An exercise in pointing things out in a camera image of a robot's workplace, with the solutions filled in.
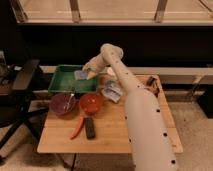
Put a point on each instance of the orange carrot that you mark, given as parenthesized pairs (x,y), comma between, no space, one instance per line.
(78,127)

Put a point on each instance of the purple bowl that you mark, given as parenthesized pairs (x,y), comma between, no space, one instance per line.
(62,103)

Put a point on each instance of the small black object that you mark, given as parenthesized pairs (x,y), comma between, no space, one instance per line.
(151,80)

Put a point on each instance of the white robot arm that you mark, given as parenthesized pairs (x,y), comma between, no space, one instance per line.
(150,143)

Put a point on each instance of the black rectangular block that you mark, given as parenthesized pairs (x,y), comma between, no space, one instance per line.
(89,128)

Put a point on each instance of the red bowl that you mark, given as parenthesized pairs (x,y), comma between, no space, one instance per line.
(90,103)

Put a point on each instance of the blue sponge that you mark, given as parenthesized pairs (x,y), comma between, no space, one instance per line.
(80,74)

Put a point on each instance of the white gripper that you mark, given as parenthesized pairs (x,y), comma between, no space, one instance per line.
(95,65)

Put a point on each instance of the black office chair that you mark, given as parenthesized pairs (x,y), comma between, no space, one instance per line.
(14,106)

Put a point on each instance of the green plastic tray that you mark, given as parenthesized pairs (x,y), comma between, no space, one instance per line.
(64,80)

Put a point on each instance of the wooden folding table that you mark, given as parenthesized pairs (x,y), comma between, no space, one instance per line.
(110,130)

